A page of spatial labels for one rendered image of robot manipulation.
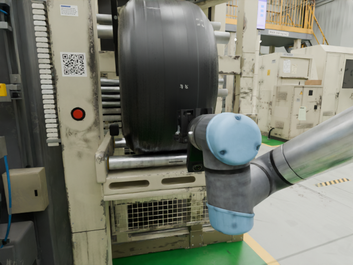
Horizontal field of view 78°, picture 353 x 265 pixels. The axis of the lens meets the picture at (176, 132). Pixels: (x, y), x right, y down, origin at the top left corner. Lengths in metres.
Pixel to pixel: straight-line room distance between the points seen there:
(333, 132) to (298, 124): 5.04
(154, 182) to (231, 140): 0.48
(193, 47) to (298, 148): 0.38
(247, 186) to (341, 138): 0.15
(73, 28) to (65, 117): 0.28
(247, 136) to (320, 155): 0.13
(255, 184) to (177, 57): 0.38
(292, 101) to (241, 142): 4.92
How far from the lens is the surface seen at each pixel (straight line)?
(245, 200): 0.37
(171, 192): 0.77
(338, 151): 0.40
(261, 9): 5.14
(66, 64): 0.81
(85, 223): 0.94
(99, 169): 0.72
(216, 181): 0.35
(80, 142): 0.82
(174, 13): 0.70
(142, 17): 0.67
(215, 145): 0.31
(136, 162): 0.74
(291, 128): 5.31
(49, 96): 0.83
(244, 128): 0.32
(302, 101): 5.45
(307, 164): 0.42
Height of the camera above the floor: 1.14
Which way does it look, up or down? 11 degrees down
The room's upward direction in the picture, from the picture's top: straight up
